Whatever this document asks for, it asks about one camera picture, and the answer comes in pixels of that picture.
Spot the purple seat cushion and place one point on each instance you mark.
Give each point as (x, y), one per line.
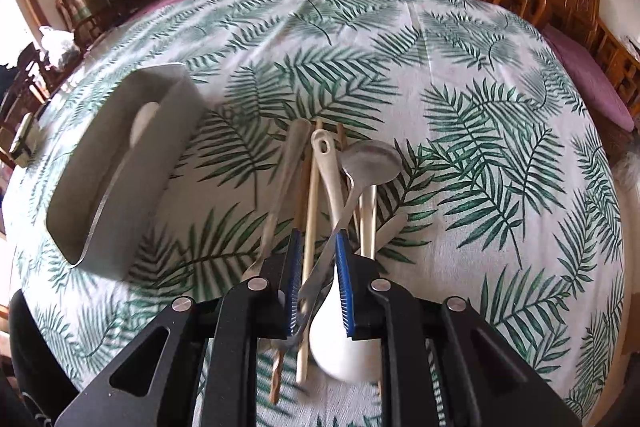
(585, 72)

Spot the leaf print tablecloth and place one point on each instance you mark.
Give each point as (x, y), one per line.
(450, 82)

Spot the brown wooden chopstick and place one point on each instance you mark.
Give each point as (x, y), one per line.
(302, 192)

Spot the grey utensil tray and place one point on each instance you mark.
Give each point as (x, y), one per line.
(165, 157)

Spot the light wooden chopstick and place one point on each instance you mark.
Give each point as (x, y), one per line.
(312, 207)

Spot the white plastic bag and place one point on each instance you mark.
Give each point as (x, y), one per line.
(56, 41)

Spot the dark wooden chair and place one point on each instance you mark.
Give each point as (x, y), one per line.
(85, 24)
(25, 79)

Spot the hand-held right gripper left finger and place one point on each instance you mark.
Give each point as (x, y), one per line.
(295, 282)

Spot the large white spoon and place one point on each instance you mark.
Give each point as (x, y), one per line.
(325, 341)

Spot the grey fluffy mop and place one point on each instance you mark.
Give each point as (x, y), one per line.
(627, 172)

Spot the person's dark clothing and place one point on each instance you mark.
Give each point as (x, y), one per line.
(35, 357)

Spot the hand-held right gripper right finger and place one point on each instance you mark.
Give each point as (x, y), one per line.
(342, 287)

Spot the large round steel spoon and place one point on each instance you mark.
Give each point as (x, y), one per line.
(372, 162)

